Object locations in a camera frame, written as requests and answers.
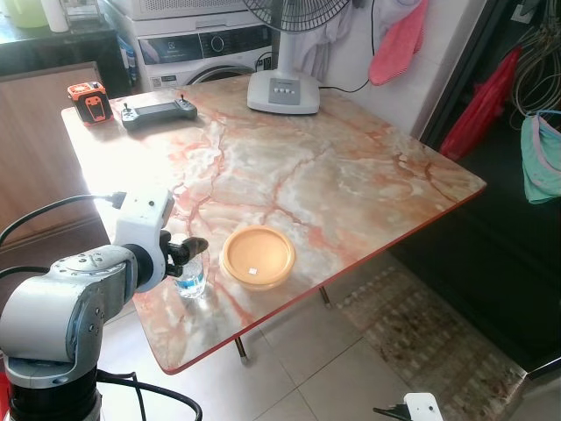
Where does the orange and black box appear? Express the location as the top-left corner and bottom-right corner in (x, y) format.
(67, 82), (110, 126)

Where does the white plastic bottle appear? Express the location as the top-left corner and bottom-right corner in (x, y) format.
(40, 0), (71, 34)

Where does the white washing machine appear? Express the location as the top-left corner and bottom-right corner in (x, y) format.
(105, 0), (283, 91)

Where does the teal hanging cloth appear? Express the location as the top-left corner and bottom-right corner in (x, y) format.
(521, 111), (561, 205)

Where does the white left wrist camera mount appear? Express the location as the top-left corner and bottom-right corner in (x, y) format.
(113, 188), (174, 291)

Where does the hanging wire bundle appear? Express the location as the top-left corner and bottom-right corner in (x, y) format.
(512, 25), (561, 117)

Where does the clear blue-label water bottle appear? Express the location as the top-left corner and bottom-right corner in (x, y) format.
(174, 249), (208, 300)

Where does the round orange plastic bowl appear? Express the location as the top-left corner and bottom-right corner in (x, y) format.
(221, 225), (297, 291)

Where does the patterned beige floor rug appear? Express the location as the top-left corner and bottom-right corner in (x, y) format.
(337, 261), (529, 421)

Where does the black remote controller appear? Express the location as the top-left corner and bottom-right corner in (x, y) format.
(120, 96), (199, 133)

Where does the black fan power cable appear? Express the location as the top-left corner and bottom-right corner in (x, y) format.
(316, 0), (378, 94)

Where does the white table fan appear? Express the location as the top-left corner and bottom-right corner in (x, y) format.
(242, 0), (352, 116)

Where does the white hanging cloth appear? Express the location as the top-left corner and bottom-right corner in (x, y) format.
(293, 0), (373, 75)

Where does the brown wooden cabinet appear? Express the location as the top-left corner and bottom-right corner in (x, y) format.
(0, 61), (113, 248)

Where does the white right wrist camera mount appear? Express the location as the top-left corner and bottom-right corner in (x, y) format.
(402, 392), (443, 421)

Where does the green plastic basin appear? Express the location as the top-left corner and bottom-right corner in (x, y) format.
(0, 0), (51, 28)

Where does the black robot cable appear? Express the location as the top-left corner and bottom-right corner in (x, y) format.
(95, 368), (205, 421)
(0, 192), (129, 248)

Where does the red hanging bag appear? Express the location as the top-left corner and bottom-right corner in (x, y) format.
(438, 47), (523, 161)

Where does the pink hanging cloth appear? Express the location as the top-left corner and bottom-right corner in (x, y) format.
(368, 0), (431, 87)

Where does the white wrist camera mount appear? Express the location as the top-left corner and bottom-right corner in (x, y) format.
(113, 188), (174, 291)
(402, 392), (443, 421)

